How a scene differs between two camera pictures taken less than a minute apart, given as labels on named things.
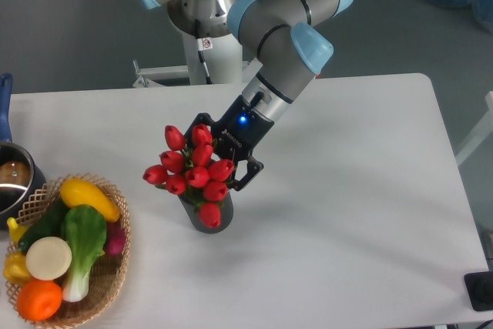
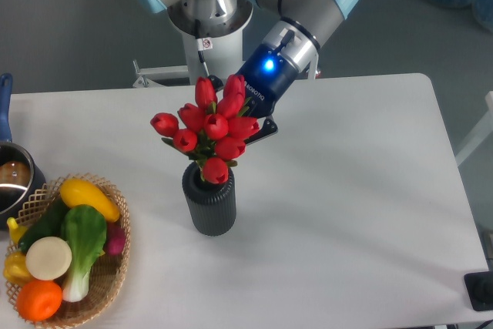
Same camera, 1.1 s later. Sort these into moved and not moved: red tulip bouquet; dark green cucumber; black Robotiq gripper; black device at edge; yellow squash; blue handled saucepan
Moved: black Robotiq gripper; red tulip bouquet
Not moved: blue handled saucepan; dark green cucumber; yellow squash; black device at edge
